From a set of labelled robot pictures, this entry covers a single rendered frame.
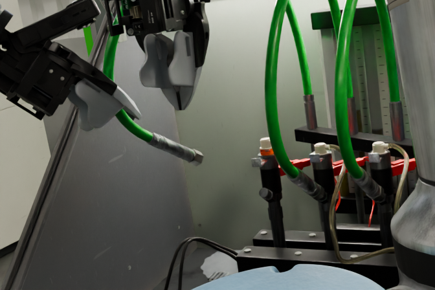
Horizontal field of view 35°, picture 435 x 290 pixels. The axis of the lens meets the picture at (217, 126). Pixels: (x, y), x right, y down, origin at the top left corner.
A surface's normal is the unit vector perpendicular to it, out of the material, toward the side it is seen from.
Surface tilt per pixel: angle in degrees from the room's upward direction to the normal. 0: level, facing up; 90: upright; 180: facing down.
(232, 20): 90
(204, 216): 90
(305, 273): 7
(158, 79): 87
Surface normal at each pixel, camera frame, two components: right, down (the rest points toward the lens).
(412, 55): -0.94, 0.21
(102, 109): 0.40, -0.11
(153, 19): -0.43, 0.27
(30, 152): 0.81, 0.01
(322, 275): -0.27, -0.93
